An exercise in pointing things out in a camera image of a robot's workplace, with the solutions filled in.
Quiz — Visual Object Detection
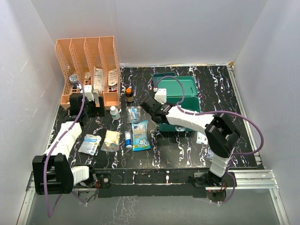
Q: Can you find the clear bag with blue tube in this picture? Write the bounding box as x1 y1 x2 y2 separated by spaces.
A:
126 106 141 124

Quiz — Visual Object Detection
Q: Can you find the blue cotton swab bag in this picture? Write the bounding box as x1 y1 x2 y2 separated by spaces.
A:
132 120 150 151

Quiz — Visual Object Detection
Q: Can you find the teal medicine kit box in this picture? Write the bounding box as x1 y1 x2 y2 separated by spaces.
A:
152 72 202 133

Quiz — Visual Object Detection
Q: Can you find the brown bottle orange cap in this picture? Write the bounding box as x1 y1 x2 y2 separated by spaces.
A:
125 88 134 103

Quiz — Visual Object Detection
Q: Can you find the small blue white bottle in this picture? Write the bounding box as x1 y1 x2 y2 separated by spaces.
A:
125 131 132 149

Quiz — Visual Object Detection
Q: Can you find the white disinfectant bottle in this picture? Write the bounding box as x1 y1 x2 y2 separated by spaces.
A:
110 106 120 120

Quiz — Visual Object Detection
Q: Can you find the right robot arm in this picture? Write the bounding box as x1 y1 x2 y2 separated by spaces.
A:
140 97 240 186

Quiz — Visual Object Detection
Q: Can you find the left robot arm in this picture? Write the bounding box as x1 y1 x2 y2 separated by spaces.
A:
32 93 105 195

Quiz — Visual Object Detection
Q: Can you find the round blue white tin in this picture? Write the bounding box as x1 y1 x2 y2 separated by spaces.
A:
69 74 79 86

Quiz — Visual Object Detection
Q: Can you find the white paper packet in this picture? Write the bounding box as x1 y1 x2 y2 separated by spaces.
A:
93 67 104 92

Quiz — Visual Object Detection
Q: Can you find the peach plastic file organizer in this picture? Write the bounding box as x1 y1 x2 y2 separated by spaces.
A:
55 36 121 110

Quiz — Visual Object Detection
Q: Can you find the white blue mask packet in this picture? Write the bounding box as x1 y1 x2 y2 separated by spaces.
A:
78 135 102 156

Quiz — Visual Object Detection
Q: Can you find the teal white flat packet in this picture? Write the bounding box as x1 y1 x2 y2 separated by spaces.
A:
196 132 208 145

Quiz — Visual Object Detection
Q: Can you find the beige gauze packet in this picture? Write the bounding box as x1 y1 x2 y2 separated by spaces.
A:
101 130 122 152

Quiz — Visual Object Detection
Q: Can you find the clear small packet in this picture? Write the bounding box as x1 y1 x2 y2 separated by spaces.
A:
206 148 214 161

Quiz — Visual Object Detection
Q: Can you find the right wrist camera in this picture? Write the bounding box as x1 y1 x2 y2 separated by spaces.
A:
154 88 167 104

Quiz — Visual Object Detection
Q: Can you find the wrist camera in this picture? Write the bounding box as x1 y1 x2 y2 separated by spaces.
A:
154 88 167 104
83 85 94 101

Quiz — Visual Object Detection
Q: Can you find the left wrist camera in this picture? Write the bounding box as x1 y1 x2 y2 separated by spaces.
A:
83 85 94 101

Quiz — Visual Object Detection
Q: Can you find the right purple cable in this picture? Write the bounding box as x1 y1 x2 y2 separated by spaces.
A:
155 76 264 204

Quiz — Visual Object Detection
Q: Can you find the purple cable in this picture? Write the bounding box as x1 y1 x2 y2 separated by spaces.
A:
155 76 264 204
43 79 85 218

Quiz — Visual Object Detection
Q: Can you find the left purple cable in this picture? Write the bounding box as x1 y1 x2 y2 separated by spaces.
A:
43 79 85 218

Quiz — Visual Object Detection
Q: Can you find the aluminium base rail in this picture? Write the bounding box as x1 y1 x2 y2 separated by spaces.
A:
17 169 289 225

